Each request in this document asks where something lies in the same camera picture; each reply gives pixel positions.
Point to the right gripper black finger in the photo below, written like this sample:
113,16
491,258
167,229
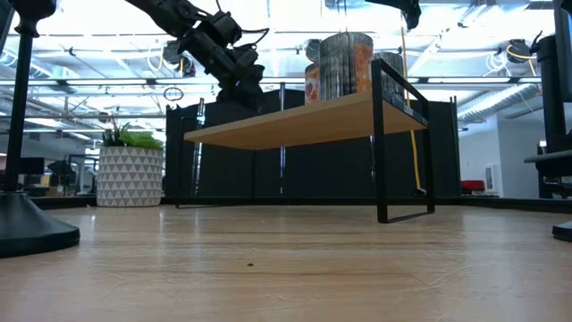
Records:
411,11

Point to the silver tin can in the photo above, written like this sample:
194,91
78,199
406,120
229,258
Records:
389,71

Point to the red-topped can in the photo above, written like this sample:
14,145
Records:
313,85

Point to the orange candle glass jar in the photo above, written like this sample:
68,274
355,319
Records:
346,67

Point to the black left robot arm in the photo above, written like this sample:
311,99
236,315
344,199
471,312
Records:
201,40

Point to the black partition screen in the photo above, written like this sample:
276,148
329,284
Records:
313,174

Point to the green succulent in patterned pot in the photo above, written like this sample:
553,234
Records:
129,179

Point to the red seat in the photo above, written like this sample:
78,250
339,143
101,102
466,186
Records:
472,185

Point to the black office chair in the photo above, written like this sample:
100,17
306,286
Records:
61,170

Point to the grey side desk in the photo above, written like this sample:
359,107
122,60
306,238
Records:
554,163

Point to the wooden shelf with black frame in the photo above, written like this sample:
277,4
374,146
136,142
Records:
313,121

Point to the black metal table frame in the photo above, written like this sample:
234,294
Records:
514,203

